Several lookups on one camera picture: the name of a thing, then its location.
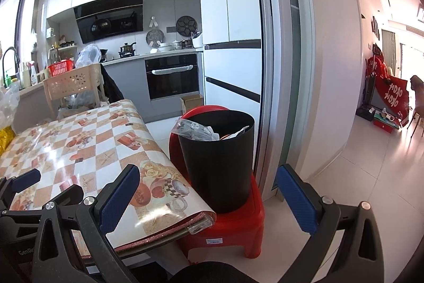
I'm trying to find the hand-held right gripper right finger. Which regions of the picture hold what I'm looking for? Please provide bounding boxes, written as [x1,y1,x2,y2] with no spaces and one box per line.
[276,164,395,283]

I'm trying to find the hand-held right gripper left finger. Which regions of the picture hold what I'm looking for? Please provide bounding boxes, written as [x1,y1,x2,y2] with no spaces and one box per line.
[32,164,140,283]

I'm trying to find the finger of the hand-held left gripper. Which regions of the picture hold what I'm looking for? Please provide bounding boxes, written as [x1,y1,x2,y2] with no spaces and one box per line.
[0,185,85,216]
[0,168,42,204]

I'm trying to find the black trash bin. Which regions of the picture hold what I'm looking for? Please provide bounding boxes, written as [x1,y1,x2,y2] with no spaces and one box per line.
[178,110,255,213]

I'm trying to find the clear plastic packaging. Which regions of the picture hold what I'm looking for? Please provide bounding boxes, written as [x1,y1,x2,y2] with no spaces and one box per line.
[175,117,221,141]

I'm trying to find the gold foil bag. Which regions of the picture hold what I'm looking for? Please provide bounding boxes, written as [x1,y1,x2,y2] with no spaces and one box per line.
[0,126,15,154]

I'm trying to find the checked printed tablecloth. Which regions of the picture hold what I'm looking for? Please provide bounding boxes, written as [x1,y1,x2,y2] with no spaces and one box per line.
[0,99,217,259]

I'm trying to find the red plastic stool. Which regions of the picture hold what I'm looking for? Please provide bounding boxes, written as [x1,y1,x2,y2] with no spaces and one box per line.
[168,106,266,260]

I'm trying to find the clear plastic bags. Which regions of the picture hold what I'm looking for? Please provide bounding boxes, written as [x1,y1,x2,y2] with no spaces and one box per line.
[0,81,20,131]

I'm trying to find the black cloth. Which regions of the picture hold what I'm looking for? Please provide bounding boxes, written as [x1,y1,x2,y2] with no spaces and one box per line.
[99,66,125,103]

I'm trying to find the beige plastic chair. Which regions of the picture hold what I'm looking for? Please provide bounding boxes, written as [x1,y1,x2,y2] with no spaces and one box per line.
[43,63,101,118]

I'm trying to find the black flat box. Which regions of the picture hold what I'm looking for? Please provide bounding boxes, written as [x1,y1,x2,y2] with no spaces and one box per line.
[356,106,376,121]

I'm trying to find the red flat box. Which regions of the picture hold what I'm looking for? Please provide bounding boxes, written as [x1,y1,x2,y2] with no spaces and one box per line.
[373,119,396,134]

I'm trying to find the cardboard box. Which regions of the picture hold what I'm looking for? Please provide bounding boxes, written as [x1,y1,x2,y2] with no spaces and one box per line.
[180,93,204,114]

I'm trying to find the red plastic basket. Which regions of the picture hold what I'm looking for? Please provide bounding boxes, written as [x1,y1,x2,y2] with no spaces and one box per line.
[47,59,74,77]

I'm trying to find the black built-in oven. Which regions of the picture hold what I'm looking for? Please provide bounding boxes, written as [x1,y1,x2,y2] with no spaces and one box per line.
[144,53,199,101]

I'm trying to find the black kitchen faucet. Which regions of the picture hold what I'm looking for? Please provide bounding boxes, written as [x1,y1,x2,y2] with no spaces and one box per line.
[2,47,21,88]

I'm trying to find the clear bag on counter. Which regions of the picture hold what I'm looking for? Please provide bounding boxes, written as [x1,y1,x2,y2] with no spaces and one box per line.
[76,44,101,69]

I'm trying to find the red banner decorations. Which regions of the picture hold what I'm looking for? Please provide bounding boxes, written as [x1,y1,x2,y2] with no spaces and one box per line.
[364,56,411,128]

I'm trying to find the black cooking pot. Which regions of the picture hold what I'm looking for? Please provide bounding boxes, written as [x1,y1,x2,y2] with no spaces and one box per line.
[119,42,137,57]

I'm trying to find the kitchen window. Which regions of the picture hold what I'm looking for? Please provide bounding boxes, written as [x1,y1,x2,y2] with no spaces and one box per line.
[0,0,24,71]

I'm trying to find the grey round trivet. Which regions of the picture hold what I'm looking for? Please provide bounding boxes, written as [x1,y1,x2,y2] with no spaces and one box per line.
[146,29,164,47]

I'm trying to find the brown dining chair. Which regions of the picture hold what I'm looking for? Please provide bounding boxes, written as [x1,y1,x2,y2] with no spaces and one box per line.
[407,75,424,139]

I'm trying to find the grey curtain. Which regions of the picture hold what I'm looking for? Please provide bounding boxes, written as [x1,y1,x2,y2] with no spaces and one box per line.
[382,29,398,78]

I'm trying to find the black range hood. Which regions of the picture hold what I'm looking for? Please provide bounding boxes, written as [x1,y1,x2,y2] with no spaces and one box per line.
[73,0,144,45]

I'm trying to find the dark round pan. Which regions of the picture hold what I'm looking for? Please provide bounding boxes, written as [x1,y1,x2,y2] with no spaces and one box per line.
[175,15,197,37]

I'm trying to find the white refrigerator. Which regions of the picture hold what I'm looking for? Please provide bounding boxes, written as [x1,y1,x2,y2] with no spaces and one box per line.
[197,0,262,123]

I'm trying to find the grey sliding door frame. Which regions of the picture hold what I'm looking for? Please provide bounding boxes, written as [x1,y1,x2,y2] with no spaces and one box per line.
[252,0,315,201]

